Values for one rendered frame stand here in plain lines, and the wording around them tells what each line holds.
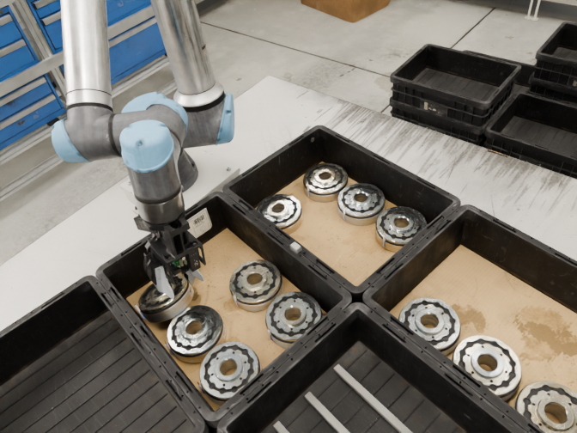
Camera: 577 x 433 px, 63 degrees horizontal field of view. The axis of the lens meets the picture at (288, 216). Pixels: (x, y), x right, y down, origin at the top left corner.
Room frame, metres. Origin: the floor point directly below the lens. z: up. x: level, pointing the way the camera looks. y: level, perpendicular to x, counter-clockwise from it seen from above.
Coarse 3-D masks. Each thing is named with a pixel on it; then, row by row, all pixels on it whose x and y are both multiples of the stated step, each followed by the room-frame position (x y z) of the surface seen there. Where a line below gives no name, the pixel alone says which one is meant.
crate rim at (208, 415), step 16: (192, 208) 0.72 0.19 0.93; (240, 208) 0.70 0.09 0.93; (256, 224) 0.64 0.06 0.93; (144, 240) 0.66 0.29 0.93; (272, 240) 0.60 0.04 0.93; (96, 272) 0.59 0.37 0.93; (320, 272) 0.50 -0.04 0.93; (112, 288) 0.55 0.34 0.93; (336, 288) 0.46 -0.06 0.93; (128, 304) 0.51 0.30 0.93; (320, 320) 0.41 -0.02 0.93; (144, 336) 0.44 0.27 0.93; (304, 336) 0.38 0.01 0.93; (160, 352) 0.40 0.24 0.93; (288, 352) 0.36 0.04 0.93; (176, 368) 0.37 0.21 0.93; (272, 368) 0.34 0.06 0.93; (256, 384) 0.32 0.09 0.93; (192, 400) 0.31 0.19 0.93; (240, 400) 0.30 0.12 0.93; (208, 416) 0.29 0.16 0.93; (224, 416) 0.28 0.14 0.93
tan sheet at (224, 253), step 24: (216, 240) 0.71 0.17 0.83; (240, 240) 0.70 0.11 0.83; (216, 264) 0.65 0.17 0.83; (240, 264) 0.63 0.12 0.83; (144, 288) 0.62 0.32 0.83; (192, 288) 0.59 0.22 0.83; (216, 288) 0.58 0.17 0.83; (288, 288) 0.55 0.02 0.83; (240, 312) 0.52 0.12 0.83; (264, 312) 0.51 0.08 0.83; (240, 336) 0.46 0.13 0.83; (264, 336) 0.46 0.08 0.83; (264, 360) 0.41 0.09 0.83; (216, 408) 0.34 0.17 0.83
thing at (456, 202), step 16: (320, 128) 0.91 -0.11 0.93; (288, 144) 0.87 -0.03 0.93; (352, 144) 0.83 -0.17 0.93; (272, 160) 0.83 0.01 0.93; (384, 160) 0.76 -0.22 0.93; (240, 176) 0.79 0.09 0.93; (416, 176) 0.69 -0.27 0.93; (224, 192) 0.75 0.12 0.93; (448, 192) 0.63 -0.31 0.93; (448, 208) 0.59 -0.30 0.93; (272, 224) 0.63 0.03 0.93; (432, 224) 0.57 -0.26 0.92; (288, 240) 0.59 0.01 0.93; (416, 240) 0.53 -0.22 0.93; (304, 256) 0.54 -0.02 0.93; (400, 256) 0.50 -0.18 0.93; (336, 272) 0.49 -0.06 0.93; (384, 272) 0.48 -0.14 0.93; (352, 288) 0.46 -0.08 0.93
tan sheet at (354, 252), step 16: (288, 192) 0.82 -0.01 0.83; (304, 192) 0.81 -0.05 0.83; (256, 208) 0.79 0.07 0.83; (304, 208) 0.76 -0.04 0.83; (320, 208) 0.75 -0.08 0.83; (336, 208) 0.74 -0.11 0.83; (304, 224) 0.71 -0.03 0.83; (320, 224) 0.70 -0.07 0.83; (336, 224) 0.69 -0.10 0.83; (352, 224) 0.69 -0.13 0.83; (304, 240) 0.67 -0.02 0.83; (320, 240) 0.66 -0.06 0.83; (336, 240) 0.65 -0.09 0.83; (352, 240) 0.64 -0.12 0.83; (368, 240) 0.64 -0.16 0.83; (320, 256) 0.62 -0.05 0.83; (336, 256) 0.61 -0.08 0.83; (352, 256) 0.60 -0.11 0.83; (368, 256) 0.59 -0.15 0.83; (384, 256) 0.59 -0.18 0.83; (352, 272) 0.56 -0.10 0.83; (368, 272) 0.55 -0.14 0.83
